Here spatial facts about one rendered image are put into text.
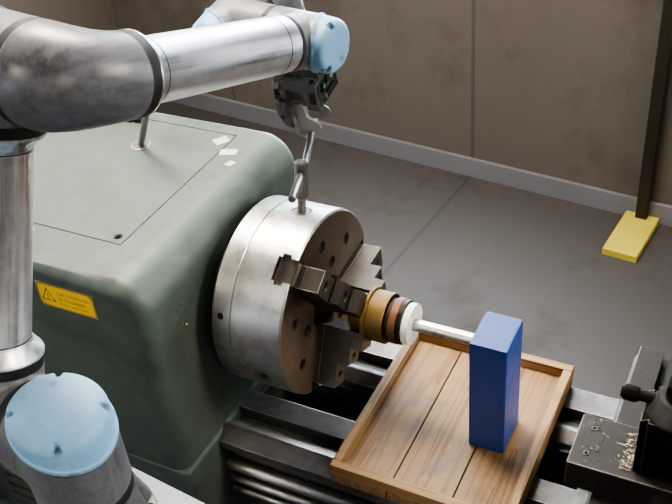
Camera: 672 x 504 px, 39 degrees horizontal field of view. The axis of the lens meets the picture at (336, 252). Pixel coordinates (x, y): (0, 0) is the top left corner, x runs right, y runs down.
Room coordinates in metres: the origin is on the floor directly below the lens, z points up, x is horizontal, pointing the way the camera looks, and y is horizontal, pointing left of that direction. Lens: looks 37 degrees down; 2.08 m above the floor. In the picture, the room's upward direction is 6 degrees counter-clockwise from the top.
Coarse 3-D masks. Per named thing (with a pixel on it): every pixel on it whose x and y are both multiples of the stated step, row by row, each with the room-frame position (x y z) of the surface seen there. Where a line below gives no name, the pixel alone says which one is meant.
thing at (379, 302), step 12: (372, 288) 1.16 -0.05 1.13; (372, 300) 1.14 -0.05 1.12; (384, 300) 1.14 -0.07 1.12; (396, 300) 1.14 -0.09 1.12; (408, 300) 1.14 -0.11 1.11; (372, 312) 1.12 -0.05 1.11; (384, 312) 1.12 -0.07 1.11; (396, 312) 1.11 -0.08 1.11; (360, 324) 1.12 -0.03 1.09; (372, 324) 1.11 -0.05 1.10; (384, 324) 1.11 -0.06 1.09; (396, 324) 1.10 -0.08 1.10; (360, 336) 1.12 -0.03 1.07; (372, 336) 1.11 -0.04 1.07; (384, 336) 1.11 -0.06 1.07; (396, 336) 1.09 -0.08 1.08
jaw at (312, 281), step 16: (288, 256) 1.15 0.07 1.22; (288, 272) 1.13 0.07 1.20; (304, 272) 1.13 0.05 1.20; (320, 272) 1.12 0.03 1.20; (304, 288) 1.11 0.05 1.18; (320, 288) 1.11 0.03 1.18; (336, 288) 1.13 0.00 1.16; (320, 304) 1.14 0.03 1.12; (336, 304) 1.11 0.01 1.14; (352, 304) 1.13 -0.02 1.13
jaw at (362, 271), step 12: (360, 252) 1.29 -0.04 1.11; (372, 252) 1.28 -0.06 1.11; (348, 264) 1.26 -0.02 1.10; (360, 264) 1.26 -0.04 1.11; (372, 264) 1.25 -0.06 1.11; (348, 276) 1.23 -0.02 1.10; (360, 276) 1.23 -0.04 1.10; (372, 276) 1.22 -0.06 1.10; (360, 288) 1.20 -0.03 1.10; (384, 288) 1.21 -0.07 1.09
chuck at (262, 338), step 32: (288, 224) 1.21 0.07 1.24; (320, 224) 1.20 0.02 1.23; (352, 224) 1.29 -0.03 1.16; (256, 256) 1.16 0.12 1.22; (320, 256) 1.19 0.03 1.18; (256, 288) 1.12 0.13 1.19; (288, 288) 1.10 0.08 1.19; (256, 320) 1.09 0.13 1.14; (288, 320) 1.09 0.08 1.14; (256, 352) 1.08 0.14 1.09; (288, 352) 1.08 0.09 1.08; (288, 384) 1.07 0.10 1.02; (320, 384) 1.16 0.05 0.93
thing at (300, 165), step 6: (294, 162) 1.26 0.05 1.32; (300, 162) 1.25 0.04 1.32; (306, 162) 1.25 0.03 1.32; (294, 168) 1.25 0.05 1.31; (300, 168) 1.25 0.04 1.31; (306, 168) 1.25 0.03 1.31; (294, 174) 1.25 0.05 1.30; (306, 174) 1.25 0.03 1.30; (294, 180) 1.25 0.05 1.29; (306, 180) 1.25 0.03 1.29; (306, 186) 1.24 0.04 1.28; (300, 192) 1.24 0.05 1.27; (306, 192) 1.24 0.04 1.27; (300, 198) 1.24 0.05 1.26; (306, 198) 1.24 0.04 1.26; (300, 204) 1.24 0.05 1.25; (300, 210) 1.24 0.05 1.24; (306, 210) 1.25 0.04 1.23
